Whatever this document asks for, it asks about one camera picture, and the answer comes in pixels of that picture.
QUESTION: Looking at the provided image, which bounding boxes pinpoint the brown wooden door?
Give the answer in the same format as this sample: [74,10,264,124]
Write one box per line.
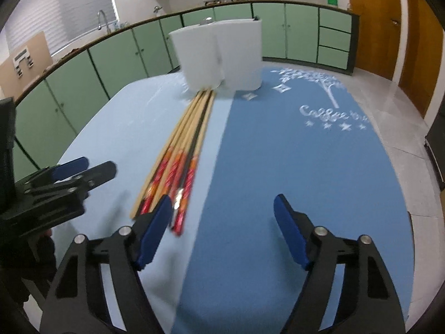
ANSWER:
[399,0,444,116]
[350,0,401,80]

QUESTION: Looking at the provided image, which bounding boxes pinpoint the black shelf rack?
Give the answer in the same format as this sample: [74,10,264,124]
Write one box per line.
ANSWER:
[425,102,445,191]

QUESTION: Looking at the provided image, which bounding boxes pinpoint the light blue placemat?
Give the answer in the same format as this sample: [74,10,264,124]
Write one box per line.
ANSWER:
[54,73,234,333]

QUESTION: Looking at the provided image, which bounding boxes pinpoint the dark red-ended chopstick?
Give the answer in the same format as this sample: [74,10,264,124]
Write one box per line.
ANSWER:
[150,89,211,209]

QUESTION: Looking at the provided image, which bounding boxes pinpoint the white double utensil holder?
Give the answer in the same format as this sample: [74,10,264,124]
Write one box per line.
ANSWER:
[169,19,263,92]

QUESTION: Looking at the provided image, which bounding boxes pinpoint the silver metal spoon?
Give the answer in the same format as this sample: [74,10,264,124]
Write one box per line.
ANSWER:
[199,17,213,26]

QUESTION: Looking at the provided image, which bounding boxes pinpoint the red patterned chopstick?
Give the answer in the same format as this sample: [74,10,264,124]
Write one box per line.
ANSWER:
[171,90,216,237]
[138,89,211,215]

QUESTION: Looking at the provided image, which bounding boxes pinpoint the light bamboo chopstick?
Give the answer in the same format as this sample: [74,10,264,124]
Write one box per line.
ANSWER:
[130,90,206,220]

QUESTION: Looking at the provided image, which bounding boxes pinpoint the green lower kitchen cabinets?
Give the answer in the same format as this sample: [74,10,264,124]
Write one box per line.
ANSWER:
[13,1,360,180]

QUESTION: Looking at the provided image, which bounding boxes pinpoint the window roller blind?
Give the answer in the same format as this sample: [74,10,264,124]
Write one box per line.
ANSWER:
[4,0,117,53]

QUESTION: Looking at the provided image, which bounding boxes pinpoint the chrome sink faucet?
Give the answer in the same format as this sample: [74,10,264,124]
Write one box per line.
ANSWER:
[97,10,111,35]

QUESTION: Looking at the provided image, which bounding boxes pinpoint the dark blue placemat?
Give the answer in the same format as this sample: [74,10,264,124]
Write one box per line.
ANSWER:
[172,67,414,333]

